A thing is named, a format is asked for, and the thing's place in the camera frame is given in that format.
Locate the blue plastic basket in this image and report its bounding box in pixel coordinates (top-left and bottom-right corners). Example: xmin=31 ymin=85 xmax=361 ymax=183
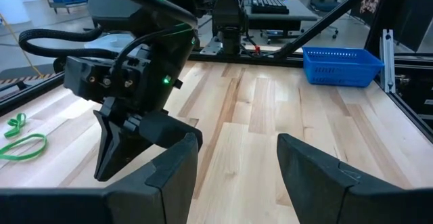
xmin=302 ymin=46 xmax=385 ymax=89

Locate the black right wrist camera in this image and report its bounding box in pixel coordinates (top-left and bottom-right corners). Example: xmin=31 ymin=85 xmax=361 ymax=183
xmin=63 ymin=46 xmax=152 ymax=104

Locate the black side table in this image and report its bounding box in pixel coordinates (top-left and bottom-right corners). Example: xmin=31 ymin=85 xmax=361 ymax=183
xmin=245 ymin=0 xmax=321 ymax=32

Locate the blue office chair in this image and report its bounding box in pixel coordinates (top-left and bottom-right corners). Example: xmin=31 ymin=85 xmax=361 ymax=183
xmin=309 ymin=0 xmax=340 ymax=39

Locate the silver metal bracket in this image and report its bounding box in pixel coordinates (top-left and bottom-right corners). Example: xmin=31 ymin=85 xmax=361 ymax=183
xmin=200 ymin=37 xmax=223 ymax=56

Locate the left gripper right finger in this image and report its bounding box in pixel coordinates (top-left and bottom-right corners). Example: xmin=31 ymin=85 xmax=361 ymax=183
xmin=276 ymin=133 xmax=433 ymax=224

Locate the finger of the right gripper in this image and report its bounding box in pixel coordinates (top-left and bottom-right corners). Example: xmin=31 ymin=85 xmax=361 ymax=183
xmin=107 ymin=114 xmax=156 ymax=181
xmin=93 ymin=97 xmax=119 ymax=183

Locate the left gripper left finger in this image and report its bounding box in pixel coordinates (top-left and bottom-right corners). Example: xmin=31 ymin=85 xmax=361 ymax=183
xmin=0 ymin=131 xmax=200 ymax=224

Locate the black keyboard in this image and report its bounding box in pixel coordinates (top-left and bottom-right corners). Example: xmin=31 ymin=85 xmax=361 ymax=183
xmin=250 ymin=0 xmax=290 ymax=15

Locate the green rubber band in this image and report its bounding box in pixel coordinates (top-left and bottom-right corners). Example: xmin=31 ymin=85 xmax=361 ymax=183
xmin=3 ymin=112 xmax=27 ymax=139
xmin=0 ymin=133 xmax=47 ymax=162

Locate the silver aluminium extrusion post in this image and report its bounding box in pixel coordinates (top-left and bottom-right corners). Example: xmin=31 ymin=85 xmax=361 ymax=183
xmin=379 ymin=28 xmax=396 ymax=93

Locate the yellow floor cable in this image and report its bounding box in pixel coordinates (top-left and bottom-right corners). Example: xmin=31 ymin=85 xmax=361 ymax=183
xmin=0 ymin=13 xmax=45 ymax=79

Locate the black slanted rod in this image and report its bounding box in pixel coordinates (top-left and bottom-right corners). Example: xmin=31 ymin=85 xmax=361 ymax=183
xmin=275 ymin=0 xmax=386 ymax=59

